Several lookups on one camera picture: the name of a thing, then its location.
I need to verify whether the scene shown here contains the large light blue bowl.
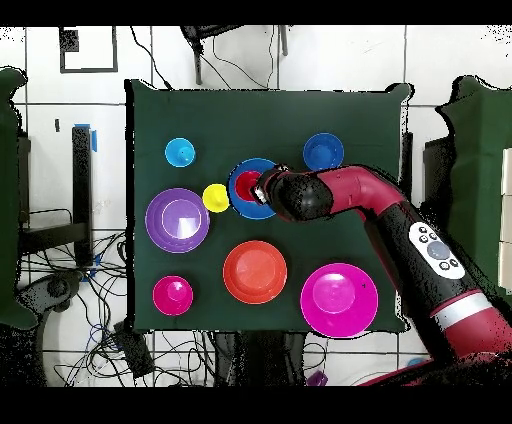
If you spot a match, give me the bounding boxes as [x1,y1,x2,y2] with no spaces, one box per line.
[227,157,280,221]

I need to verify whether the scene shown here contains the red cup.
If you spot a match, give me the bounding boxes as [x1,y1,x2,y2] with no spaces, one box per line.
[234,170,264,202]

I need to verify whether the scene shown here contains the yellow cup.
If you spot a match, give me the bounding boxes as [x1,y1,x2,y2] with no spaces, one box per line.
[201,183,231,214]

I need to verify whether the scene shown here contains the orange bowl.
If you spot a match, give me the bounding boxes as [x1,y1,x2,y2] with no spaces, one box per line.
[222,240,288,306]

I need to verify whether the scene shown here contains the purple bowl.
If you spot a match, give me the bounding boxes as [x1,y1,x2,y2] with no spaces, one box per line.
[144,187,211,254]

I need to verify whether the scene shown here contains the small dark blue bowl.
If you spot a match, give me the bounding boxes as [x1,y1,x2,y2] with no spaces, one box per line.
[302,132,345,172]

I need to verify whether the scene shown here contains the light blue cup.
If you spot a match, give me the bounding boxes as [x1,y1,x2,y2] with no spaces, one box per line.
[164,137,197,168]

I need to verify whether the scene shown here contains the dark green tablecloth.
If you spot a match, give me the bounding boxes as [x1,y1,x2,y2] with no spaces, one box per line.
[124,78,413,335]

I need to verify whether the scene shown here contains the small crimson bowl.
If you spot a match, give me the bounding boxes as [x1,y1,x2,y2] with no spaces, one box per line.
[152,275,194,317]

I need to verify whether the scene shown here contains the large pink bowl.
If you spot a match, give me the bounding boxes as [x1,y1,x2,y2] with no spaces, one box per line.
[299,262,380,339]

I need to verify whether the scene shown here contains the black tripod stand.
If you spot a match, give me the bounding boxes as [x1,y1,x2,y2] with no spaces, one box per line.
[179,25,290,86]

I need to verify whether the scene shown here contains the blue tape strip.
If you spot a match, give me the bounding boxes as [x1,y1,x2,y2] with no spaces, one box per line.
[74,123,98,153]

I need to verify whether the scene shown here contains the black power strip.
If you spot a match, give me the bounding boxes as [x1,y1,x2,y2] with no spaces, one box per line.
[113,321,156,379]

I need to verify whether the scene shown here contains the side table with green cloth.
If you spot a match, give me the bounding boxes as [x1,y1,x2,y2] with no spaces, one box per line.
[434,75,512,313]
[0,66,38,331]

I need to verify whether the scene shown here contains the white boxes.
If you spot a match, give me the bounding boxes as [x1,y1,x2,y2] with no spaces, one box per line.
[497,147,512,295]

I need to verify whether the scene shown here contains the tangle of black cables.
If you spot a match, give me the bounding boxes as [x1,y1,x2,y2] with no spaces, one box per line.
[19,231,217,387]

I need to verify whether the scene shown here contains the black metal frame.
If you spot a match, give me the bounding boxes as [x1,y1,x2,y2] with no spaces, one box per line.
[399,131,453,217]
[17,125,95,269]

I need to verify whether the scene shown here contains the dark square floor frame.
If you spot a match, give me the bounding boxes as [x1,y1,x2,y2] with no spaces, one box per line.
[58,26,119,74]

